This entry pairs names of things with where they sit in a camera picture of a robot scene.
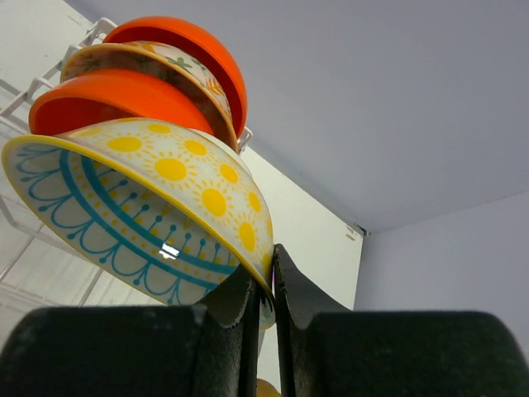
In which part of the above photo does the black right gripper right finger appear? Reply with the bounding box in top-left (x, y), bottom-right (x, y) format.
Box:
top-left (273, 244), bottom-right (521, 396)

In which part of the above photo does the white wire dish rack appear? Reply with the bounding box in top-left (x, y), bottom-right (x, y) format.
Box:
top-left (0, 17), bottom-right (254, 309)

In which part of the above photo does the small brown object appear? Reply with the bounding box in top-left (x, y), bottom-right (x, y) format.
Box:
top-left (256, 379), bottom-right (281, 397)

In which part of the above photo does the floral patterned bowl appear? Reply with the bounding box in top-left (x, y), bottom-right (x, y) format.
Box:
top-left (60, 41), bottom-right (239, 152)

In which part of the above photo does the orange bowl front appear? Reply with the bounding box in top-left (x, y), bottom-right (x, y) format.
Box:
top-left (29, 69), bottom-right (213, 136)

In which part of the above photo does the orange bowl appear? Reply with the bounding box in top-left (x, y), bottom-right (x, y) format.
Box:
top-left (29, 69), bottom-right (213, 136)
top-left (103, 16), bottom-right (248, 136)

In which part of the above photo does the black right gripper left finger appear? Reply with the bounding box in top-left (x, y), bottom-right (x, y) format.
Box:
top-left (1, 267), bottom-right (260, 396)

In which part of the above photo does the yellow sun patterned bowl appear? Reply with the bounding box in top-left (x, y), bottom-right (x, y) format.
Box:
top-left (1, 117), bottom-right (275, 329)

